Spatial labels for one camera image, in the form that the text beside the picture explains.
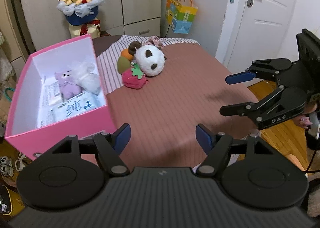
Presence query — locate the purple teddy bear plush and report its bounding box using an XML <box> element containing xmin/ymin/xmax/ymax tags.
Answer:
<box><xmin>54</xmin><ymin>69</ymin><xmax>82</xmax><ymax>99</ymax></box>

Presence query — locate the pink cardboard box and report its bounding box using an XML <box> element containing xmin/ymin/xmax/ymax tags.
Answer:
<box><xmin>5</xmin><ymin>34</ymin><xmax>118</xmax><ymax>161</ymax></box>

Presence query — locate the red strawberry plush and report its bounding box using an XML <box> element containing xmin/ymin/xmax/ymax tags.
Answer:
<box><xmin>122</xmin><ymin>64</ymin><xmax>148</xmax><ymax>90</ymax></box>

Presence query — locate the orange plush ball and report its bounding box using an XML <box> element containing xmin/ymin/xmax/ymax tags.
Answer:
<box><xmin>121</xmin><ymin>49</ymin><xmax>134</xmax><ymax>62</ymax></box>

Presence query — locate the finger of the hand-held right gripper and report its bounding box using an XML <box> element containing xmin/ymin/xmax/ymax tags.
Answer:
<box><xmin>219</xmin><ymin>86</ymin><xmax>288</xmax><ymax>125</ymax></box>
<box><xmin>226</xmin><ymin>58</ymin><xmax>293</xmax><ymax>85</ymax></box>

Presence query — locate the white paper sheet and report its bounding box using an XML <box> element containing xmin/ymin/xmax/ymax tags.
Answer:
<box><xmin>37</xmin><ymin>107</ymin><xmax>57</xmax><ymax>128</ymax></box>

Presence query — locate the white tissue packet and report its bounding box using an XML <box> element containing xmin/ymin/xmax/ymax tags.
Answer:
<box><xmin>44</xmin><ymin>82</ymin><xmax>63</xmax><ymax>106</ymax></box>

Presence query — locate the white door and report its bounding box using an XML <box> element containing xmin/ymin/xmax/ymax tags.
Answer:
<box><xmin>215</xmin><ymin>0</ymin><xmax>320</xmax><ymax>74</ymax></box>

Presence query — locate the blue white wet wipes pack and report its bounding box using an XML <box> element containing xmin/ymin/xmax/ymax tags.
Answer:
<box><xmin>51</xmin><ymin>92</ymin><xmax>102</xmax><ymax>121</ymax></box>

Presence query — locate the brown plush ball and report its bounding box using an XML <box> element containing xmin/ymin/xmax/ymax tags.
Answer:
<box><xmin>128</xmin><ymin>41</ymin><xmax>142</xmax><ymax>55</ymax></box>

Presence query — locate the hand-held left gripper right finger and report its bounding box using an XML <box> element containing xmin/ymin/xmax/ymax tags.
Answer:
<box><xmin>192</xmin><ymin>123</ymin><xmax>279</xmax><ymax>176</ymax></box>

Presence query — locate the tan wooden board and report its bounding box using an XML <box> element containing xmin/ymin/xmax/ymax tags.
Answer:
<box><xmin>0</xmin><ymin>0</ymin><xmax>25</xmax><ymax>61</ymax></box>

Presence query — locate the teal handled bag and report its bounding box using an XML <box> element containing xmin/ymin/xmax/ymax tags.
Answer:
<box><xmin>1</xmin><ymin>88</ymin><xmax>15</xmax><ymax>104</ymax></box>

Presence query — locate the black cable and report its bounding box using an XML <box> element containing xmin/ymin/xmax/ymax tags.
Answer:
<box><xmin>304</xmin><ymin>140</ymin><xmax>320</xmax><ymax>176</ymax></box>

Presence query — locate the colourful paper gift bag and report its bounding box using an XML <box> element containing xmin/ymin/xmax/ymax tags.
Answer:
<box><xmin>166</xmin><ymin>0</ymin><xmax>198</xmax><ymax>34</ymax></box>

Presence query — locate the white panda plush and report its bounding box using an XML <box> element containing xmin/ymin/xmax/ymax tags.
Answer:
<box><xmin>135</xmin><ymin>44</ymin><xmax>167</xmax><ymax>77</ymax></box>

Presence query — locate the green plush ball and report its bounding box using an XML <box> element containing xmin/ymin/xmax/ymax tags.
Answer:
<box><xmin>117</xmin><ymin>56</ymin><xmax>132</xmax><ymax>75</ymax></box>

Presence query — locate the person's right hand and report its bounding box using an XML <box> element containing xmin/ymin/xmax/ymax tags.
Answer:
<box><xmin>299</xmin><ymin>114</ymin><xmax>313</xmax><ymax>129</ymax></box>

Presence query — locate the flower bouquet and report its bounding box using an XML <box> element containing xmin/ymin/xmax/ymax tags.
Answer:
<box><xmin>56</xmin><ymin>0</ymin><xmax>105</xmax><ymax>39</ymax></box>

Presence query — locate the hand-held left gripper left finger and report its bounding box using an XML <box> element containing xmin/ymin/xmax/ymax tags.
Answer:
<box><xmin>37</xmin><ymin>123</ymin><xmax>131</xmax><ymax>176</ymax></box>

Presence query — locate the white sandal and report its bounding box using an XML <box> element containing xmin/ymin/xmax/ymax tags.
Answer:
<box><xmin>0</xmin><ymin>156</ymin><xmax>14</xmax><ymax>176</ymax></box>
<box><xmin>15</xmin><ymin>153</ymin><xmax>28</xmax><ymax>171</ymax></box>

